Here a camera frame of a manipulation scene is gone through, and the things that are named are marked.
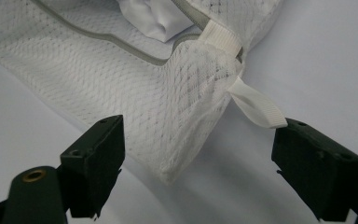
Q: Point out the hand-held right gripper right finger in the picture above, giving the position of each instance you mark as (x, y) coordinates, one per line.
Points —
(320, 174)

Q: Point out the white shirt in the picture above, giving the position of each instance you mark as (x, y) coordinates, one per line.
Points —
(155, 15)

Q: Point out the white foam board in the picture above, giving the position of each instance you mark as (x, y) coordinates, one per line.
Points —
(323, 62)

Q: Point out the white mesh laundry bag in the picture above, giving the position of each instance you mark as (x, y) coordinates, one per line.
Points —
(121, 87)

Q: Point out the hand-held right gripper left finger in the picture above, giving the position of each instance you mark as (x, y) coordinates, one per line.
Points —
(96, 168)

